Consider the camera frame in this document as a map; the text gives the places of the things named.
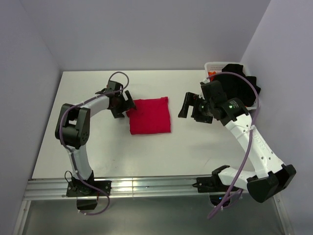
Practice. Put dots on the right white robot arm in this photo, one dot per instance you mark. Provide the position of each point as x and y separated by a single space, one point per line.
270 175

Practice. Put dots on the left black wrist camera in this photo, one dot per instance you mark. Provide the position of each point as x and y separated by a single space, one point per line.
113 86

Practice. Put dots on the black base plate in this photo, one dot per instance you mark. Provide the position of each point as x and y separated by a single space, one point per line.
209 184
79 189

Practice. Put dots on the orange t shirt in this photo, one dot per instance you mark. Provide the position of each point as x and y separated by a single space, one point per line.
211 75

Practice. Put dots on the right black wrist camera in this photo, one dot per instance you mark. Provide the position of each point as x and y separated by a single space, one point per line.
213 89

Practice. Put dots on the white plastic basket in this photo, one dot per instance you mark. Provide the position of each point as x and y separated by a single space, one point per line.
217 66

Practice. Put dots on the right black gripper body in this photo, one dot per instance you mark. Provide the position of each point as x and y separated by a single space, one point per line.
203 112

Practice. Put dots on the red t shirt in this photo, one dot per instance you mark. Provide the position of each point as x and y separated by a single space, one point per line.
151 116

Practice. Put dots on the aluminium rail frame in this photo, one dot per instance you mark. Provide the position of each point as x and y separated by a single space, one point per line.
167 205

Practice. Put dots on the black t shirt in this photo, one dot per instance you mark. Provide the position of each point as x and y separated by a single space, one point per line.
235 87

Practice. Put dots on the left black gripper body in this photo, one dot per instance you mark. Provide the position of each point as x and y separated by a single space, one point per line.
121 106

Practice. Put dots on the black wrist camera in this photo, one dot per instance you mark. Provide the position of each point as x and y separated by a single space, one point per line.
113 86
213 89

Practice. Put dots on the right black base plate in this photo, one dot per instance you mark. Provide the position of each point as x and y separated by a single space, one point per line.
209 184

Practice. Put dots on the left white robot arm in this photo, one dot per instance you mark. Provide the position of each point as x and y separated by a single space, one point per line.
73 130

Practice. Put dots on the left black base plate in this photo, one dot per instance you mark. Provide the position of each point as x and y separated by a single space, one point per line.
79 189

